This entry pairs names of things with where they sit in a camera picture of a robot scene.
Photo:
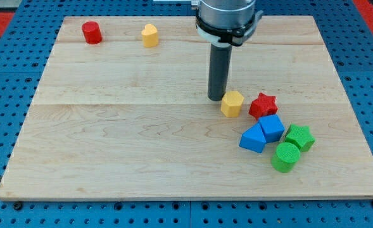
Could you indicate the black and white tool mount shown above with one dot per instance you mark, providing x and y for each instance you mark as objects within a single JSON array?
[{"x": 222, "y": 37}]

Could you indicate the blue triangle block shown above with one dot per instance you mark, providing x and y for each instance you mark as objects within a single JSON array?
[{"x": 253, "y": 139}]

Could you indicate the red star block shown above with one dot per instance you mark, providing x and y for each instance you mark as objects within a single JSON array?
[{"x": 263, "y": 105}]

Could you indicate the green star block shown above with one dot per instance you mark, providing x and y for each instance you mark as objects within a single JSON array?
[{"x": 300, "y": 136}]

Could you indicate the yellow hexagon block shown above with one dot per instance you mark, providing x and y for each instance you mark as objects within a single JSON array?
[{"x": 231, "y": 104}]

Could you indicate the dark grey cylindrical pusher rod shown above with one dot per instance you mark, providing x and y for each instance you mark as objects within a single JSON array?
[{"x": 220, "y": 58}]

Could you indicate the blue cube block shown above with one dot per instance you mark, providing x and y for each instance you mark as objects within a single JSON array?
[{"x": 272, "y": 128}]

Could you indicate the red cylinder block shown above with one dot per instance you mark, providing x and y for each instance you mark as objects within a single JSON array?
[{"x": 91, "y": 32}]

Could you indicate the yellow heart block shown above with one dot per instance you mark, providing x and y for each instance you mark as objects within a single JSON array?
[{"x": 150, "y": 36}]

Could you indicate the green cylinder block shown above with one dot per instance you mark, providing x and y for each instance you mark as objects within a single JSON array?
[{"x": 285, "y": 157}]

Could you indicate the wooden board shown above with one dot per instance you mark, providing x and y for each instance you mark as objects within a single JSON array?
[{"x": 117, "y": 121}]

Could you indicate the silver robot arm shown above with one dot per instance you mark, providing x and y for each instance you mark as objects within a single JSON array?
[{"x": 224, "y": 24}]

